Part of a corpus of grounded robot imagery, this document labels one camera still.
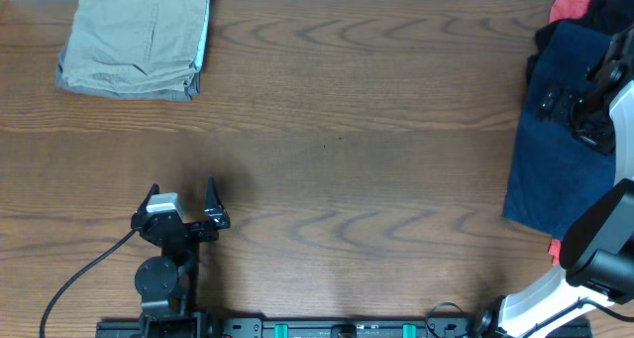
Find red garment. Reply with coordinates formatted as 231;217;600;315
547;0;618;268

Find black garment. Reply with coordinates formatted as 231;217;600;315
526;0;633;83

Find light khaki shorts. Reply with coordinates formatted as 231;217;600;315
56;0;211;101

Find right black cable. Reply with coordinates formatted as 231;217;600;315
425;297;634;338

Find left black cable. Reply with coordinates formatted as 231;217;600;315
39;228;138;338

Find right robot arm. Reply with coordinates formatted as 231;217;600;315
476;22;633;337

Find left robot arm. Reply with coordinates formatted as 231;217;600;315
131;176;231;320

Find navy blue shorts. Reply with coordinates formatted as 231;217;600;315
502;22;615;239

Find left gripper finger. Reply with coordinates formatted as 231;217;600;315
204;176;231;229
138;183;159;212

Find black cable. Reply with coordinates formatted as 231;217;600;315
39;228;138;338
425;297;634;338

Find folded dark grey shorts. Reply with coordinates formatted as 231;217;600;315
54;55;202;102

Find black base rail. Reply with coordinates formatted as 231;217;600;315
95;312;593;338

